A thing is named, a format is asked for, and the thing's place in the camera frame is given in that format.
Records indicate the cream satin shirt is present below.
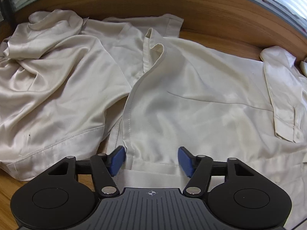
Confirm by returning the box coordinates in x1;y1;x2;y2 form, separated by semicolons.
83;18;306;229

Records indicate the beige garment pile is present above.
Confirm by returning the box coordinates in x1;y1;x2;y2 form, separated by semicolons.
1;10;130;181

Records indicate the folded white shirt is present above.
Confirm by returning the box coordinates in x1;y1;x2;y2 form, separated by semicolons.
300;61;307;77

